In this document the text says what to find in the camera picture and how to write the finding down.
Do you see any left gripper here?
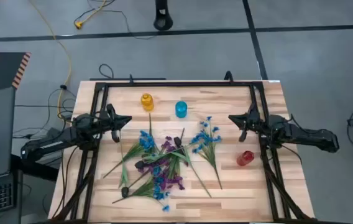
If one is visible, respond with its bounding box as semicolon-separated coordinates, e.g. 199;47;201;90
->
101;103;133;143

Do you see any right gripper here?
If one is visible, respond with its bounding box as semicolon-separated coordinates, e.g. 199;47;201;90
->
228;103;263;143

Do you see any blue artificial flower bunch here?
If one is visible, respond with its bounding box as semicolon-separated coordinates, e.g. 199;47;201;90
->
111;166;172;213
103;129;157;180
190;116;224;190

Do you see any red ribbed glass vase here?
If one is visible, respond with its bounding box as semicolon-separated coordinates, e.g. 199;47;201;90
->
236;150;255;167

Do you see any yellow glass vase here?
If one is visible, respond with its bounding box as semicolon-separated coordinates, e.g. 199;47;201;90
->
140;93;155;112

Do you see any teal glass vase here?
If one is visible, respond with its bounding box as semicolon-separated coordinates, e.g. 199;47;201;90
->
175;100;188;119

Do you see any black stand base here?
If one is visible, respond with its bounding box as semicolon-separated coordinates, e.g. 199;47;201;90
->
153;0;175;32

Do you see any black cable loop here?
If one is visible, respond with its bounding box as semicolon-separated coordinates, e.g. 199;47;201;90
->
98;63;115;80

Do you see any black cable bundle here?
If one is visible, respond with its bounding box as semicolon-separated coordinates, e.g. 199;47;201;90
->
11;83;76;141

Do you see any black aluminium table frame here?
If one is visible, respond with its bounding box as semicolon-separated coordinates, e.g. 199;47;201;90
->
49;79;313;224

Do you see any yellow floor cable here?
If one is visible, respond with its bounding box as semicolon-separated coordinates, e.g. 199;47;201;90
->
28;0;73;119

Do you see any thin black floor cable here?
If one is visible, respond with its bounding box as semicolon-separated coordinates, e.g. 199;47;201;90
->
81;0;158;40

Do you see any yellow cable with plug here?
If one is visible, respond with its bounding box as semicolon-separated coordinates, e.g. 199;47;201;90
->
74;0;108;30

